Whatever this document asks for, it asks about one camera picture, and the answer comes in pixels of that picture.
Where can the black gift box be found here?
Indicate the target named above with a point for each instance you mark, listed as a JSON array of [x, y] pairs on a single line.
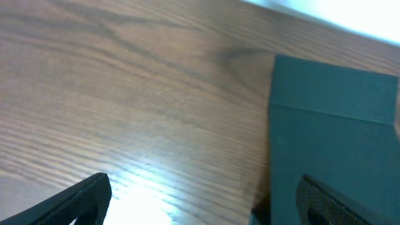
[[336, 124]]

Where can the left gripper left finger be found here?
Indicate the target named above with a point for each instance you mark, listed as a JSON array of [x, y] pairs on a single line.
[[85, 203]]

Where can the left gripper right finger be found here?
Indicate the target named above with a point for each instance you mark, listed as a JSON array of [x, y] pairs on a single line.
[[320, 204]]

